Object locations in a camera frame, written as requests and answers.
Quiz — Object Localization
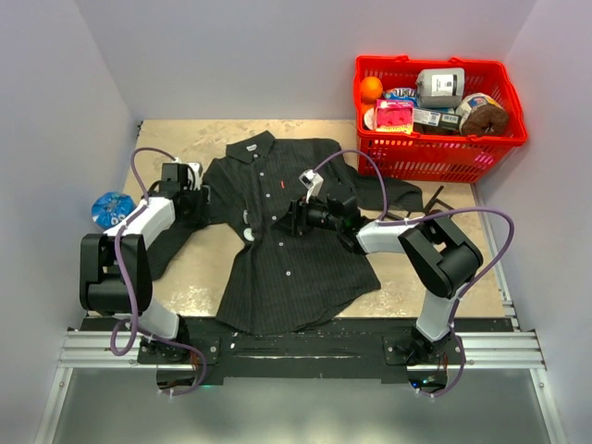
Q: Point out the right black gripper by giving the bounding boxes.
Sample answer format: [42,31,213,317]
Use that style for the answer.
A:
[271,191,343,239]

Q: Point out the black pinstriped button shirt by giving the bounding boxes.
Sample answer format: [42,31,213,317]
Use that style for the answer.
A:
[145,129,425,337]

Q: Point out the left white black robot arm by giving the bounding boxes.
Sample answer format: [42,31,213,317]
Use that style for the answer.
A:
[80,161,209,363]

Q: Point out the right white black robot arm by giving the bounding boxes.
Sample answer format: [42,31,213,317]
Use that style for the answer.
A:
[273,185,483,364]

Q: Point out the black framed brooch card left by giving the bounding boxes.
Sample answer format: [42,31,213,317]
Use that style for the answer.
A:
[385,186,452,221]

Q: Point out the blue wrapped round package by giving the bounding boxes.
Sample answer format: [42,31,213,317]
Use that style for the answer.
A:
[92,191,136,230]

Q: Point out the pink snack box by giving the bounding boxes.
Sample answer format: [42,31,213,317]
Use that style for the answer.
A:
[374,99,413,135]

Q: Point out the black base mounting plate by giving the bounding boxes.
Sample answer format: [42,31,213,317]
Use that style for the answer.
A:
[133,316,515,387]

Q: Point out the orange fruit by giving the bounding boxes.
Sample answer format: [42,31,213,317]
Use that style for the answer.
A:
[359,76,383,104]

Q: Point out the blue white barcode box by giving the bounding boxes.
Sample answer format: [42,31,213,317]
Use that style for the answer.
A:
[413,108,462,131]

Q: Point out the red plastic shopping basket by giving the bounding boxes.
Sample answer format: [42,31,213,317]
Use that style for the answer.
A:
[352,55,528,183]

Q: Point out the grey labelled bag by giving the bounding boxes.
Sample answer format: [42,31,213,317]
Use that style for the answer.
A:
[415,68,465,108]

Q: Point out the white round labelled package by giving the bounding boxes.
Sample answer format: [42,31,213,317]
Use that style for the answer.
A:
[455,92,504,118]

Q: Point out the brown doughnut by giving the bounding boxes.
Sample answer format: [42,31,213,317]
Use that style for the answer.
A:
[460,105,510,137]

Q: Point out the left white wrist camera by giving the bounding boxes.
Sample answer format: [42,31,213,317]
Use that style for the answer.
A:
[175,158,204,191]

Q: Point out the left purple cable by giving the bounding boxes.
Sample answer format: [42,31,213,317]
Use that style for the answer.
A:
[109,147,209,397]

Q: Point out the purple cable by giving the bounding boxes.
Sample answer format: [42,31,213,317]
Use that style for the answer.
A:
[109,147,209,397]
[314,149,517,399]

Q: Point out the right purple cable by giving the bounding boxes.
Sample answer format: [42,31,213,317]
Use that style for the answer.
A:
[314,149,517,399]

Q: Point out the aluminium frame rail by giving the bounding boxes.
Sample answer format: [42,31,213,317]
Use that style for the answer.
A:
[57,184,568,444]

